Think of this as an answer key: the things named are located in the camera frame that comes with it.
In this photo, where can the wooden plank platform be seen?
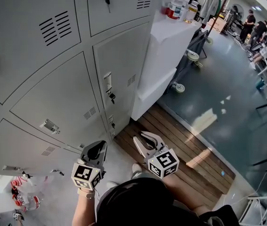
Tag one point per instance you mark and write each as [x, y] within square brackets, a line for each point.
[189, 149]

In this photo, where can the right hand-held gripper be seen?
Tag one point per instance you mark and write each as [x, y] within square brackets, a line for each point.
[164, 162]

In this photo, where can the blue tape piece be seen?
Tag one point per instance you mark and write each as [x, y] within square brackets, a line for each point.
[222, 173]

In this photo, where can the grey wheeled cart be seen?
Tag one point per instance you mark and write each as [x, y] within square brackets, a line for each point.
[182, 72]

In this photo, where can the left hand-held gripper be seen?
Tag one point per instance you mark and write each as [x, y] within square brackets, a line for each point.
[85, 174]

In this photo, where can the wooden coat stand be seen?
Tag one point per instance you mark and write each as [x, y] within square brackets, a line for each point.
[220, 9]

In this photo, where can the person's shoe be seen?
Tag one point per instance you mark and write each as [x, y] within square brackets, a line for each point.
[136, 168]
[112, 184]

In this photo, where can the person's black shirt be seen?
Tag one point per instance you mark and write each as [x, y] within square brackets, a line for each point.
[135, 204]

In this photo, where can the grey metal locker cabinet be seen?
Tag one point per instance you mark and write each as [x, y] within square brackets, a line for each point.
[53, 91]

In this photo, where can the standing fan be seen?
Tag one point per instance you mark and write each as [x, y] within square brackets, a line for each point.
[238, 9]

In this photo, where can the white metal frame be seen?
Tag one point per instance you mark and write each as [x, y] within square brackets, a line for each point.
[262, 197]

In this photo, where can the person's left shoe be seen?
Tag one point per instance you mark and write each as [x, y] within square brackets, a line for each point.
[112, 184]

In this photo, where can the labelled bottle red cap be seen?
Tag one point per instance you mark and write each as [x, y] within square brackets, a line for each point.
[176, 8]

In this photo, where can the person's right forearm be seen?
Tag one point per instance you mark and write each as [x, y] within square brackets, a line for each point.
[185, 194]

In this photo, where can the clear bottle white cap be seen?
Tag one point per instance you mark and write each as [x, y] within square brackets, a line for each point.
[185, 10]

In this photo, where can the person's grey trousers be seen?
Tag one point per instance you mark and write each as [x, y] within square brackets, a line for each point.
[142, 175]

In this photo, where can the clear water jug red cap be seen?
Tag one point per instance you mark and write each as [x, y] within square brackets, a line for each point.
[15, 182]
[29, 202]

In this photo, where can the white box unit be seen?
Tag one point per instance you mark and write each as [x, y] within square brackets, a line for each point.
[156, 67]

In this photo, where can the blue bottle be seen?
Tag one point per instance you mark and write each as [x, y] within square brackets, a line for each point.
[260, 85]

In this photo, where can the yellow liquid bottle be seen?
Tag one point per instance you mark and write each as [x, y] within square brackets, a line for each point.
[191, 13]

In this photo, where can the person's right shoe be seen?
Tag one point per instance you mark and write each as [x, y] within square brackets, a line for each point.
[136, 168]

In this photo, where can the person's left forearm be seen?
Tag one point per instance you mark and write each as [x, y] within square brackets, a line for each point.
[83, 211]

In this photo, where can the cardboard box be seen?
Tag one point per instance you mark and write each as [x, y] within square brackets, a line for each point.
[219, 26]

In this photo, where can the white hanging clothes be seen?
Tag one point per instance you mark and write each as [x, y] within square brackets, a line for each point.
[208, 1]

